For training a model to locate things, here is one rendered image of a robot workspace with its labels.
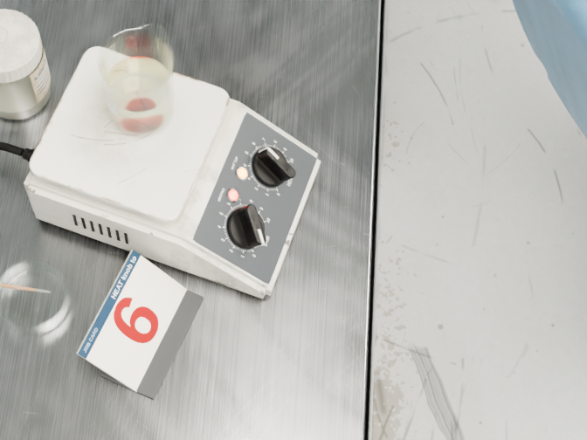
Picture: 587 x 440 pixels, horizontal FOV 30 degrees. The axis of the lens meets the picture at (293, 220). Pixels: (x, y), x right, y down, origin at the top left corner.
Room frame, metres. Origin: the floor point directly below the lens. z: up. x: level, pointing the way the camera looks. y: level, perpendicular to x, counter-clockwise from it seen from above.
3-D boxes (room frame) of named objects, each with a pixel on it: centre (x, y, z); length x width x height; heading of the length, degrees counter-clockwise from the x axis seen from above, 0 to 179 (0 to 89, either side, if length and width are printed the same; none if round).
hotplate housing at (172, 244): (0.37, 0.11, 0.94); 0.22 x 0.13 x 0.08; 81
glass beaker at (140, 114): (0.39, 0.13, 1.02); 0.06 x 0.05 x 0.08; 163
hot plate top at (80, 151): (0.37, 0.13, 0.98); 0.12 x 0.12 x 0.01; 81
